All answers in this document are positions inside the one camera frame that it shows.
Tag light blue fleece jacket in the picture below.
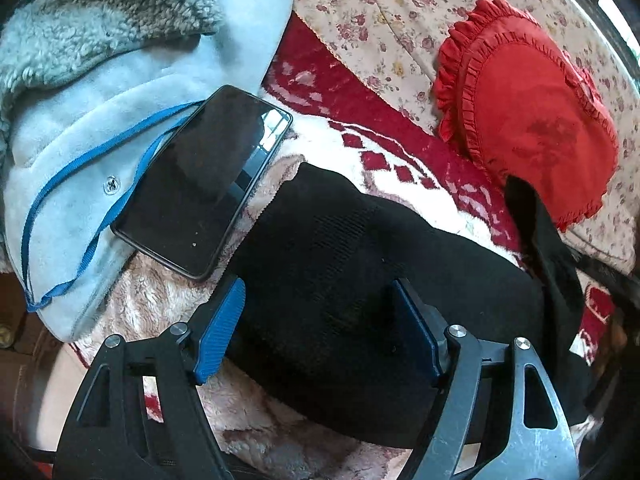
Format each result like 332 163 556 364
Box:
0 0 296 343

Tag dark window frame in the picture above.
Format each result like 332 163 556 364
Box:
575 0 640 61

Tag black pants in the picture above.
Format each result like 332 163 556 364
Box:
220 161 596 448

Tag blue lanyard strap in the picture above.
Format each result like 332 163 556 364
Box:
21 100 208 313

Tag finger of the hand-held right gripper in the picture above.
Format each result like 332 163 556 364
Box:
575 254 640 303

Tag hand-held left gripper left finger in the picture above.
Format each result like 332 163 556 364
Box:
52 276 247 480

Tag red and white blanket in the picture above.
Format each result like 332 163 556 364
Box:
70 12 621 480

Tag black smartphone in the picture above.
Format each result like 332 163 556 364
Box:
110 85 294 282

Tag red ruffled cushion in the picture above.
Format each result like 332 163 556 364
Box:
432 0 620 233

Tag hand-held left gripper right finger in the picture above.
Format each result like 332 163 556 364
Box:
391 278 583 480

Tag floral bed sheet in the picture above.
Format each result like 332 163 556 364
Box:
290 0 640 276

